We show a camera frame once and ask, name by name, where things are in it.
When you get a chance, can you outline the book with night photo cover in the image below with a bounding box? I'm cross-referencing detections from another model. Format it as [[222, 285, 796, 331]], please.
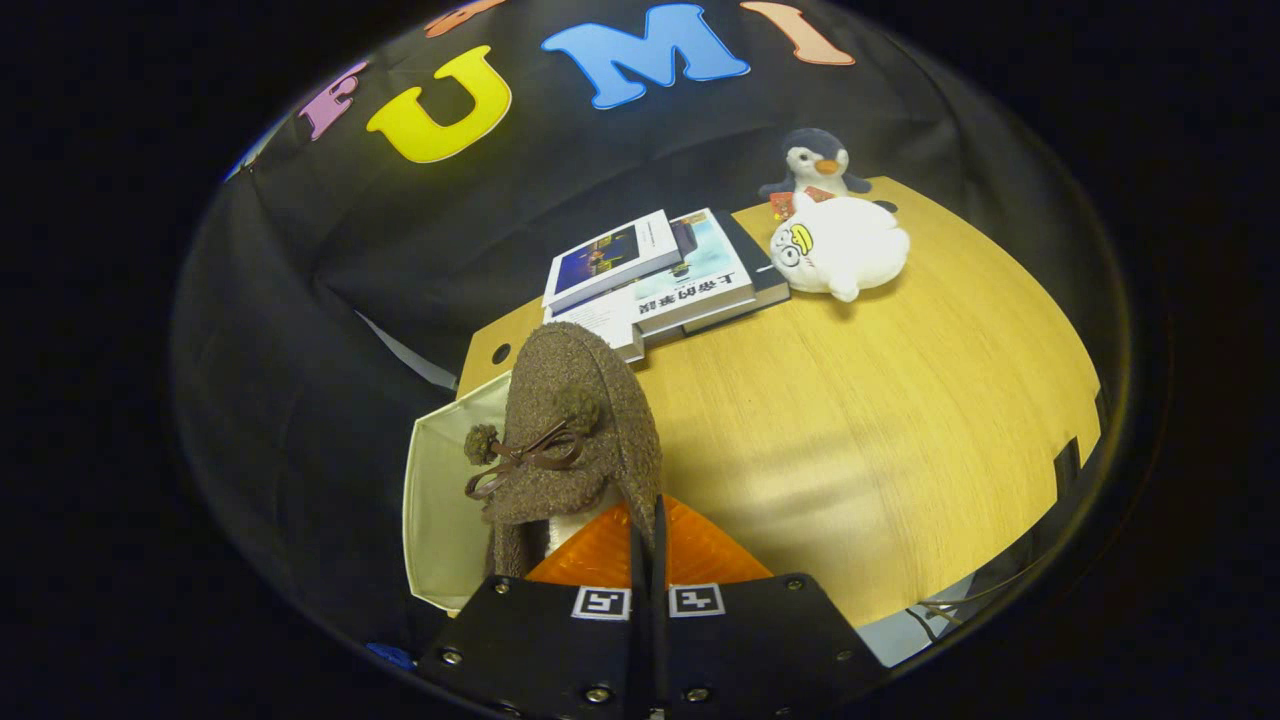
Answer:
[[541, 208, 684, 317]]

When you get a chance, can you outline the black backdrop cloth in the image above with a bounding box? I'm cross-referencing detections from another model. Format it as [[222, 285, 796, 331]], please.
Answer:
[[170, 0, 1131, 661]]

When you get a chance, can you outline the green fabric storage box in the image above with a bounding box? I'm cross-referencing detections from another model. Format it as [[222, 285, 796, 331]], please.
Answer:
[[402, 370, 521, 616]]

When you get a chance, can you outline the book with pale blue cover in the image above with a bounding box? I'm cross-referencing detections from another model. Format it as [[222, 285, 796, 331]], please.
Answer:
[[630, 207, 759, 338]]

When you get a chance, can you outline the brown fuzzy shoe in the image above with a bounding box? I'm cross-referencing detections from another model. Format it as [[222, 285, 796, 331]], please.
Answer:
[[463, 321, 664, 580]]

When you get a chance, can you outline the white round plush toy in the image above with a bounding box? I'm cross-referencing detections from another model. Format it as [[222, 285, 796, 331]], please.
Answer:
[[768, 192, 911, 304]]

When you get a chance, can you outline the black cover book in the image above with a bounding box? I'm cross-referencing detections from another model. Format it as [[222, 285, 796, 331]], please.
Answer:
[[688, 209, 792, 338]]

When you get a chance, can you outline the penguin plush toy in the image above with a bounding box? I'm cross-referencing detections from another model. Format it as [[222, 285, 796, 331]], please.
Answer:
[[757, 127, 874, 223]]

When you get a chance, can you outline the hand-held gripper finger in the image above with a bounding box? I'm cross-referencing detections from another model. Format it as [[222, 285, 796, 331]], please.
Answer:
[[415, 503, 647, 720], [654, 497, 889, 720]]

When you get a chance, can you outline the white cover book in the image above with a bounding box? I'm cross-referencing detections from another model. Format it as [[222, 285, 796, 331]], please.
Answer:
[[544, 288, 648, 365]]

